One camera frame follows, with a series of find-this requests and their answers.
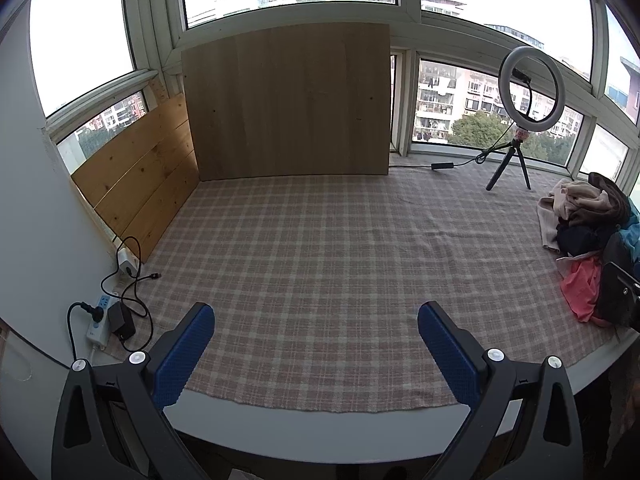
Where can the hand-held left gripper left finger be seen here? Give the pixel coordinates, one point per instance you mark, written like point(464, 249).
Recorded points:
point(182, 355)

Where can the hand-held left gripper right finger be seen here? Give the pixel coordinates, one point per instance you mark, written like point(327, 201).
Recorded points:
point(445, 355)

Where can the pink garment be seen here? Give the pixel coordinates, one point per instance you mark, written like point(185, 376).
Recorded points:
point(580, 285)

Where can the teal garment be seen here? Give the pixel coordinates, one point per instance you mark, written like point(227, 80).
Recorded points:
point(632, 240)

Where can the navy garment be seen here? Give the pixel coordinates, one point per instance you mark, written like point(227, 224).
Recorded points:
point(580, 240)

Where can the black power adapter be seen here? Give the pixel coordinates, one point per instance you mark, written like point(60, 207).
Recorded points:
point(121, 320)

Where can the white power strip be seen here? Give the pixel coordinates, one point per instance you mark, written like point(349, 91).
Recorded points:
point(97, 332)

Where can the pink plaid blanket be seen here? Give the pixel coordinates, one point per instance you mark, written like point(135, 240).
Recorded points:
point(320, 260)

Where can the pine plank panel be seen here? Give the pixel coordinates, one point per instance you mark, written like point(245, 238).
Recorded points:
point(140, 180)

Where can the large plywood board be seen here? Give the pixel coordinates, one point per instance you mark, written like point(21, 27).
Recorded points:
point(285, 105)

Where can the white wall charger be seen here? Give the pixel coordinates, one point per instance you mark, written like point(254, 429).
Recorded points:
point(127, 262)

